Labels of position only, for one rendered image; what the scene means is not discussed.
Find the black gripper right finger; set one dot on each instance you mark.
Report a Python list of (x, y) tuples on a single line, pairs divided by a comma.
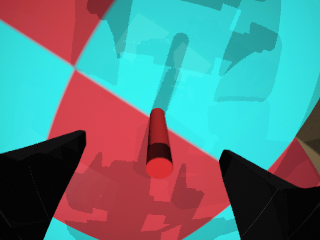
[(265, 207)]

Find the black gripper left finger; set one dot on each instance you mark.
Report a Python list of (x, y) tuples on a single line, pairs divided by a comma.
[(33, 180)]

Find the dark red peg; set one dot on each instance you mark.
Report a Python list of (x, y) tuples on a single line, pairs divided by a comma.
[(159, 159)]

